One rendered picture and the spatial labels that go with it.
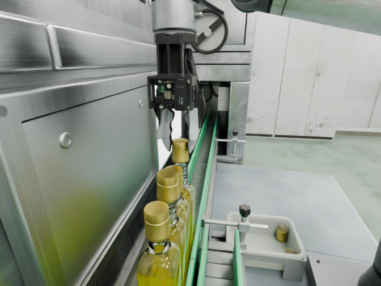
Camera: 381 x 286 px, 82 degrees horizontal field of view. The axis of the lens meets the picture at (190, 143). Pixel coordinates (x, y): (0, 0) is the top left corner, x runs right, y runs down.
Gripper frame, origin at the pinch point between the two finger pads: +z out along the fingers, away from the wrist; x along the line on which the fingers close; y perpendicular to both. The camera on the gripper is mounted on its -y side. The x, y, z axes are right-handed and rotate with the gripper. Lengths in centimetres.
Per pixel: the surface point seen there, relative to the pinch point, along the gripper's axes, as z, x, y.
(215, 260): 30.8, 8.3, -0.8
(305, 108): 61, 144, -367
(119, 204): 13.0, -12.7, 4.2
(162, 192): 2.9, 0.0, 13.3
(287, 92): 35, 110, -367
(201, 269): 22.3, 6.0, 9.4
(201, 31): -31, -7, -89
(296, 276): 42, 32, -9
